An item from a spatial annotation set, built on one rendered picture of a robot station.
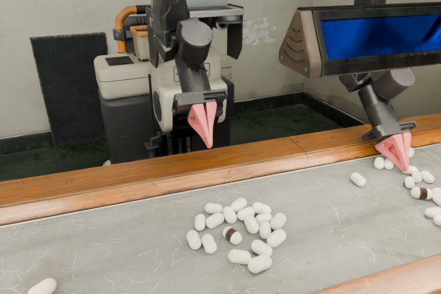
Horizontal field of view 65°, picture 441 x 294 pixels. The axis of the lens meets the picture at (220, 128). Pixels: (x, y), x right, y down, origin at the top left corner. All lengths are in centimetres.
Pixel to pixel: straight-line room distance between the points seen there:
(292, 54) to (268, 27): 244
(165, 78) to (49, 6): 145
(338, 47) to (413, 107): 201
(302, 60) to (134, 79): 101
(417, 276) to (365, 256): 8
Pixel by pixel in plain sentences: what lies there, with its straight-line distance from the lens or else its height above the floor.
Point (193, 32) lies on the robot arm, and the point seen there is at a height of 105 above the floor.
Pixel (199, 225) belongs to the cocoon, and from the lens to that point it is 61.
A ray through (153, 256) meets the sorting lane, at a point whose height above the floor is 74.
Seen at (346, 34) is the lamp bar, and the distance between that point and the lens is 43.
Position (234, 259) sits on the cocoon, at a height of 75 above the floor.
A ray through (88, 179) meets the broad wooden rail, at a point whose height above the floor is 76.
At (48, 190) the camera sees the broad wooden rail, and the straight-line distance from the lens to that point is 74.
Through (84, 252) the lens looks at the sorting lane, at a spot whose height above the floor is 74.
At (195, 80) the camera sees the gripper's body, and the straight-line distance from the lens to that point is 66.
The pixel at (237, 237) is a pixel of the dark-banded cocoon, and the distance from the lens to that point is 58.
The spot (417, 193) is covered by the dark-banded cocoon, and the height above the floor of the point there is 76.
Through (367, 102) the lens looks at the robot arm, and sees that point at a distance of 86.
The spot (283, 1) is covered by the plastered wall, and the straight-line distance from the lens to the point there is 290.
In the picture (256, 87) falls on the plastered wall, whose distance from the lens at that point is 294.
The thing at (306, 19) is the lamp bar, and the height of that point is 110.
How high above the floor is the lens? 116
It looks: 26 degrees down
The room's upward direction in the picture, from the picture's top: straight up
